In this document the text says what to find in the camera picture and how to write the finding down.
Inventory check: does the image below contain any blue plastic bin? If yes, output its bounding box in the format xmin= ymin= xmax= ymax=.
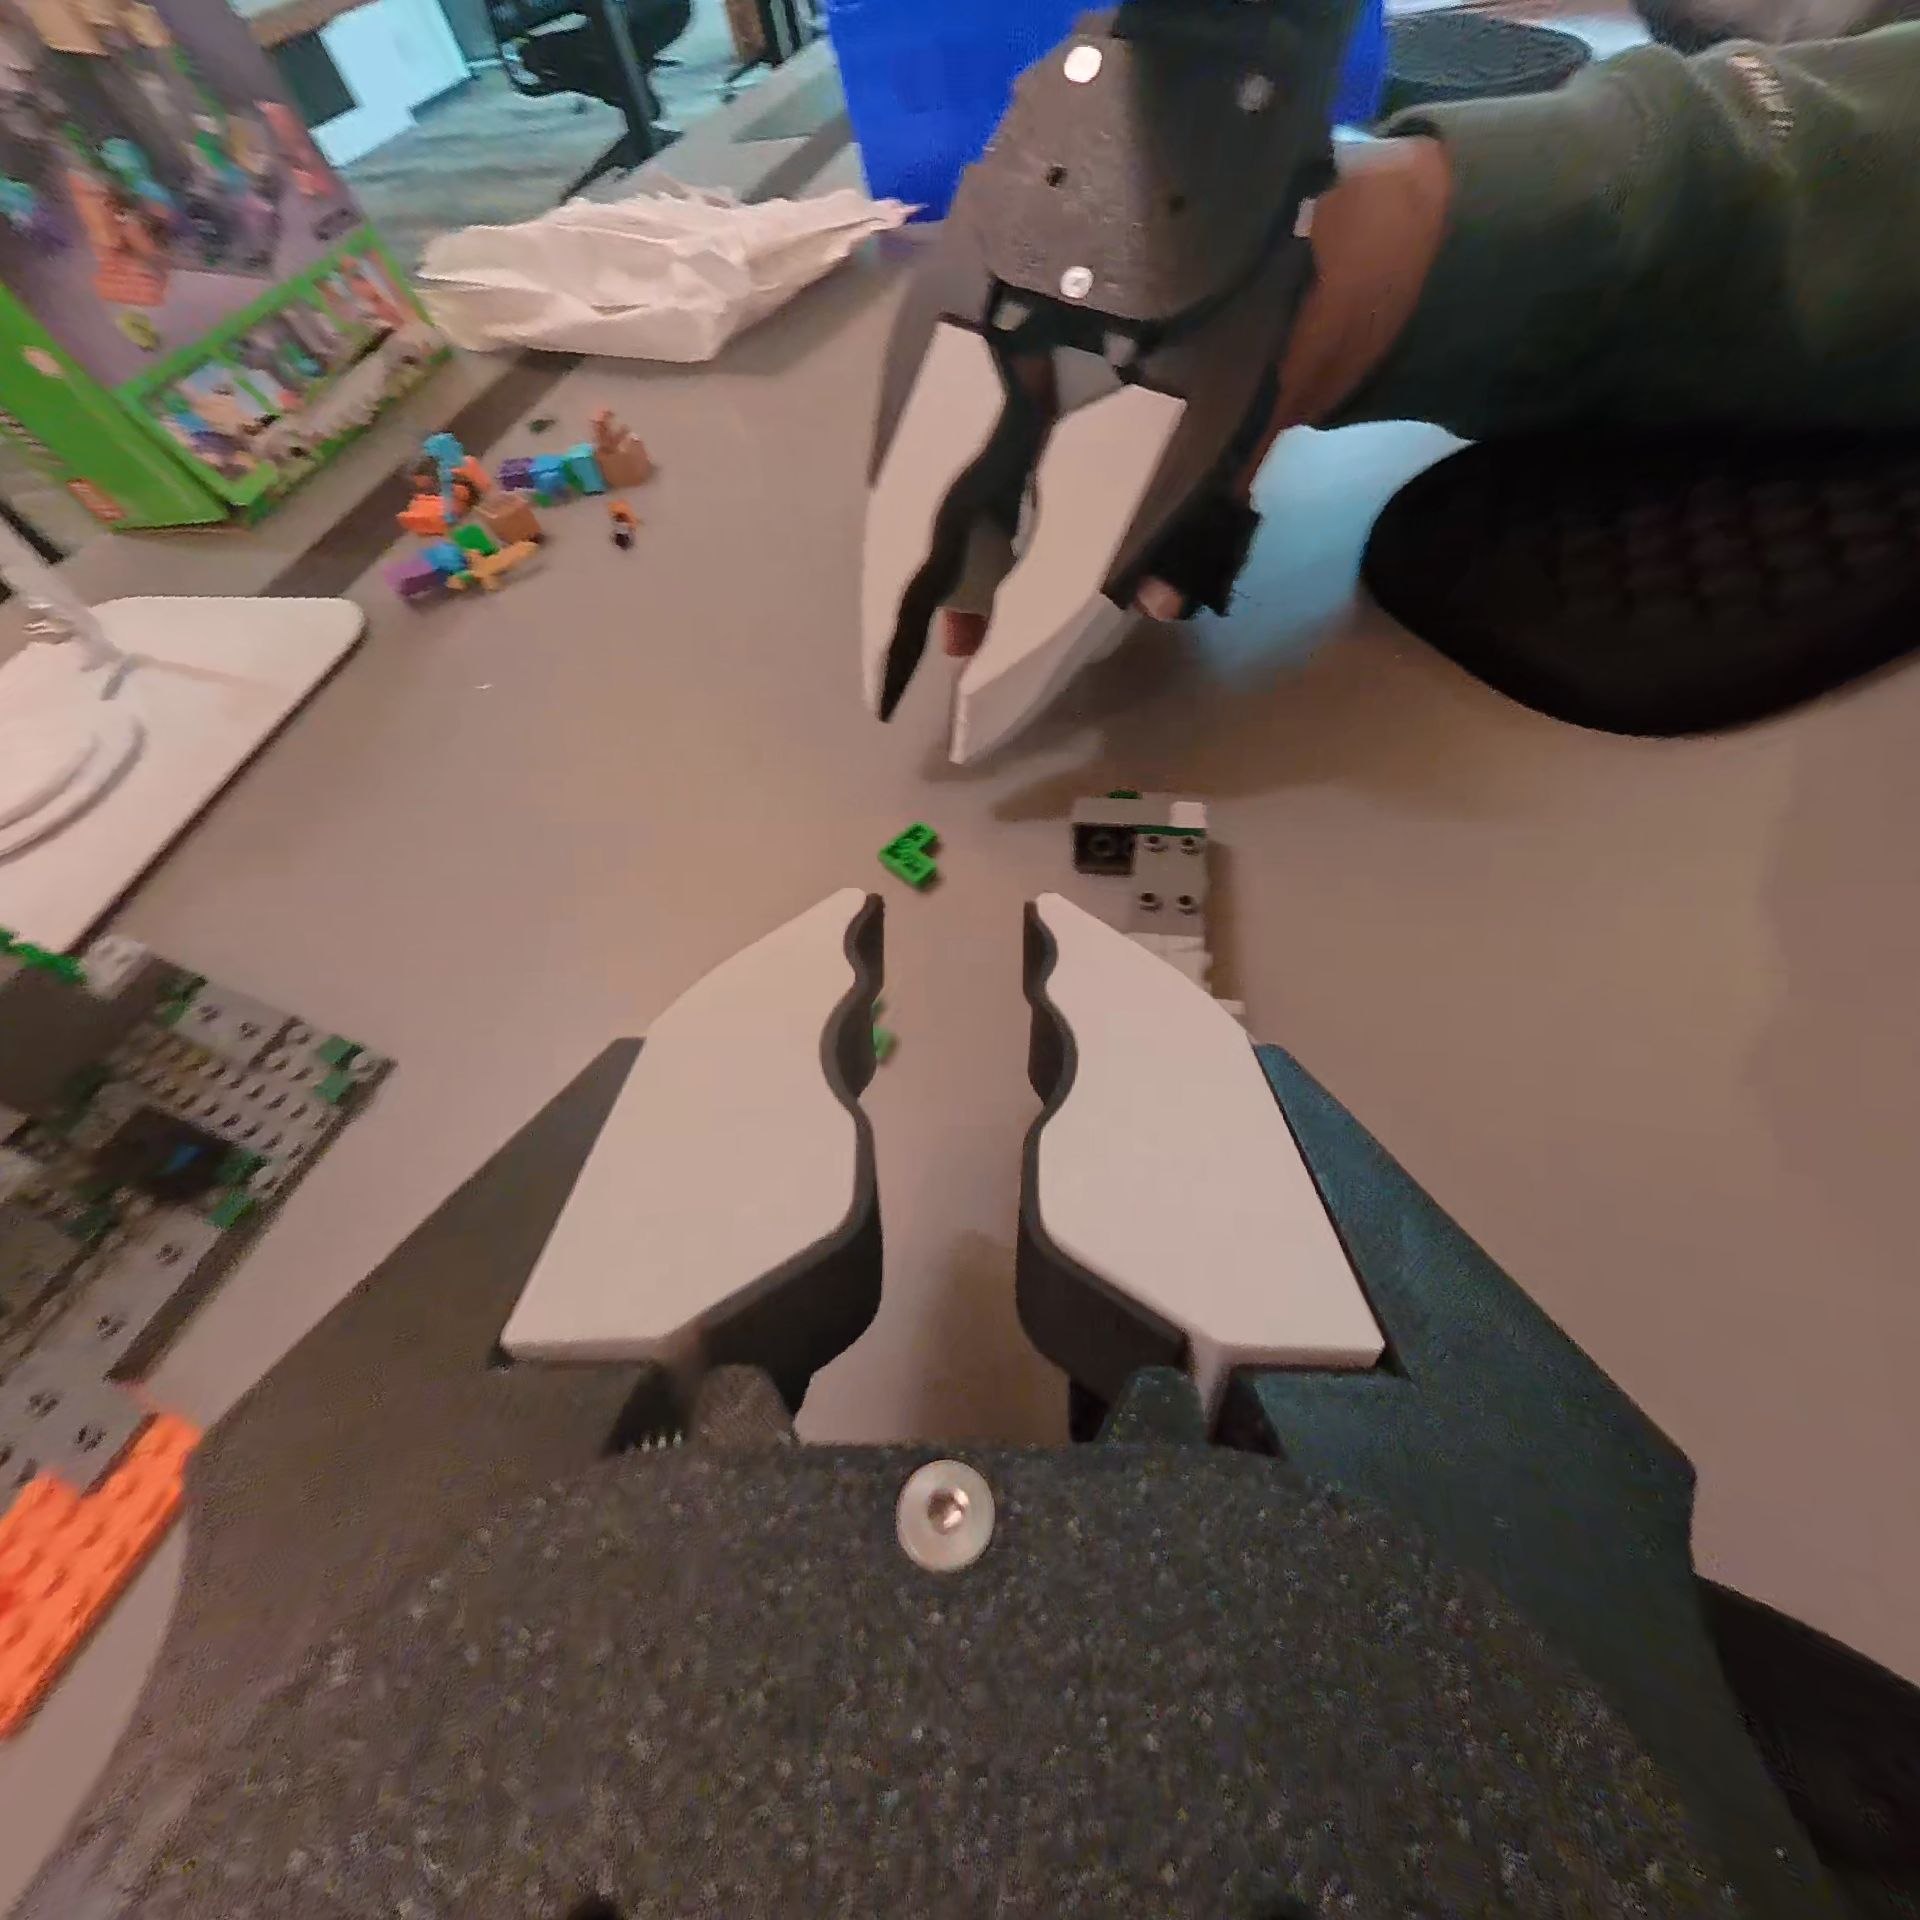
xmin=825 ymin=0 xmax=1389 ymax=226

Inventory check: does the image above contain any white lamp base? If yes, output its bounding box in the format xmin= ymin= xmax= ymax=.
xmin=0 ymin=593 xmax=371 ymax=954

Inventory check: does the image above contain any green toy box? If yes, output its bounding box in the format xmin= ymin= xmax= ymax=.
xmin=0 ymin=0 xmax=456 ymax=534

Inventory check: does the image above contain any orange brick plate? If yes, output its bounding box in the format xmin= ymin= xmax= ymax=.
xmin=0 ymin=1409 xmax=206 ymax=1742

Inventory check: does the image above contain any grey white brick column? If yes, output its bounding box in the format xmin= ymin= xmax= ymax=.
xmin=1071 ymin=787 xmax=1249 ymax=1022

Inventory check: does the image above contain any black office chair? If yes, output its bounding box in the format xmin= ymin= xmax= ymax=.
xmin=484 ymin=0 xmax=690 ymax=167

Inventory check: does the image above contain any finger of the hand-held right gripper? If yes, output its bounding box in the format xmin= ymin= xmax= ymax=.
xmin=951 ymin=386 xmax=1194 ymax=767
xmin=865 ymin=321 xmax=1021 ymax=729

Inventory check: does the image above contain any pile of colourful brick figures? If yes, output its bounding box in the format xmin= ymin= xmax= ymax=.
xmin=386 ymin=406 xmax=660 ymax=606

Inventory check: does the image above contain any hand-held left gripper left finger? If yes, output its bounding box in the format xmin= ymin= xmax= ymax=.
xmin=495 ymin=891 xmax=890 ymax=1373

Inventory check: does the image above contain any white crumpled bag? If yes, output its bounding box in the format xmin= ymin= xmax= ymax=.
xmin=414 ymin=189 xmax=917 ymax=370

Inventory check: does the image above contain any grey green brick tower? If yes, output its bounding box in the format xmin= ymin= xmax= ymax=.
xmin=0 ymin=930 xmax=392 ymax=1502

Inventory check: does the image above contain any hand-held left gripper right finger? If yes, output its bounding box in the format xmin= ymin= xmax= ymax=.
xmin=1021 ymin=891 xmax=1393 ymax=1380

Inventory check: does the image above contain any person's right hand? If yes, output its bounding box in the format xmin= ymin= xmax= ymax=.
xmin=1137 ymin=130 xmax=1467 ymax=624

